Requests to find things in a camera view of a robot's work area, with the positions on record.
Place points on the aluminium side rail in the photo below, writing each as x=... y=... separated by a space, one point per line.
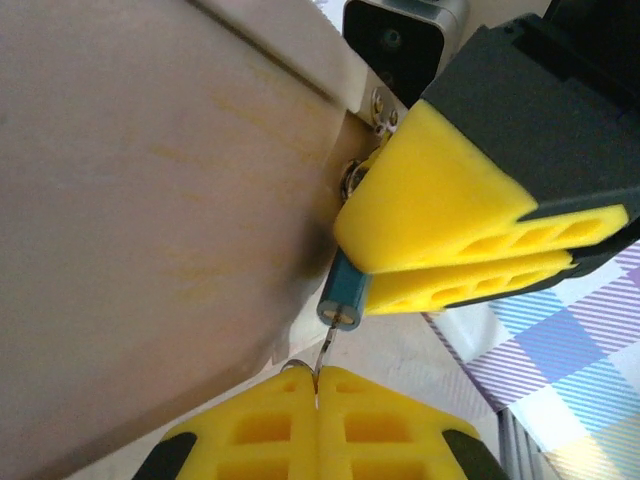
x=522 y=445

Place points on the pink illustrated diary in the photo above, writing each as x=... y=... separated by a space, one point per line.
x=150 y=200

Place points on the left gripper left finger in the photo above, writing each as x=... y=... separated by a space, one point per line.
x=305 y=425

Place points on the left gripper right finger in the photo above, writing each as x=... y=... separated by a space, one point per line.
x=330 y=425

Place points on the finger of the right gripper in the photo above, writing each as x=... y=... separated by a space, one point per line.
x=400 y=295
x=425 y=190

